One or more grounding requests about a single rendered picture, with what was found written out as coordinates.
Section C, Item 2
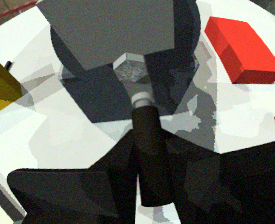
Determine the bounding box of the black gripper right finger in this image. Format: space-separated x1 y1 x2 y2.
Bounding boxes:
162 129 275 224

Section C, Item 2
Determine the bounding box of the red rectangular block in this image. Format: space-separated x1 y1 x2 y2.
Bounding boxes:
204 16 275 84

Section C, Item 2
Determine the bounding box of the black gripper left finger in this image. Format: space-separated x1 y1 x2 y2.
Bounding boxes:
7 129 137 224

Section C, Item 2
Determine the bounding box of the black l-shaped bar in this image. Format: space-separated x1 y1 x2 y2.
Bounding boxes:
4 60 12 69

